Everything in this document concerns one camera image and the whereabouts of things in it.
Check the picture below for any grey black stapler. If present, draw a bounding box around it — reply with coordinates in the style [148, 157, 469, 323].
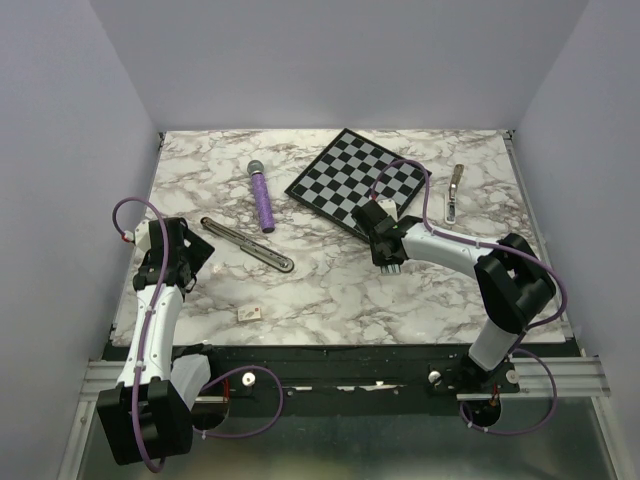
[200, 217, 295, 273]

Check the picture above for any white stapler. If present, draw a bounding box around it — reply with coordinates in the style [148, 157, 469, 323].
[444, 164, 464, 225]

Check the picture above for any large silver staple strip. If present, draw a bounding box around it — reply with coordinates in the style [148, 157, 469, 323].
[380, 264, 401, 275]

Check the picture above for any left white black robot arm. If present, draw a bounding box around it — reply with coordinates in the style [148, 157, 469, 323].
[97, 217, 222, 465]

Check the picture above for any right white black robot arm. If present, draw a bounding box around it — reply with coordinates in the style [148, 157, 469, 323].
[353, 200, 556, 392]

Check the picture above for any black white chessboard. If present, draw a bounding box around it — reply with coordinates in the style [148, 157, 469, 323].
[285, 129, 425, 241]

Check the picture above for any purple glitter microphone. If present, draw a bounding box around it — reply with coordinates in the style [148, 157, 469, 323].
[247, 160, 275, 233]

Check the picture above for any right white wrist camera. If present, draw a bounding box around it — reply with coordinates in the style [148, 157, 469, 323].
[377, 199, 398, 222]

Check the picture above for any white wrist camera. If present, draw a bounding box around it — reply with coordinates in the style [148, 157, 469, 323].
[377, 199, 398, 222]
[121, 219, 151, 253]

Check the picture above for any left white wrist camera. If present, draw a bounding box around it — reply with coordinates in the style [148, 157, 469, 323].
[121, 219, 151, 253]

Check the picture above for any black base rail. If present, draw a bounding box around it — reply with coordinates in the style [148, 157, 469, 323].
[104, 342, 584, 419]

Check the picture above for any aluminium frame rail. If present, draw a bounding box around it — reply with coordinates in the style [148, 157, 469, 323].
[54, 349, 621, 480]

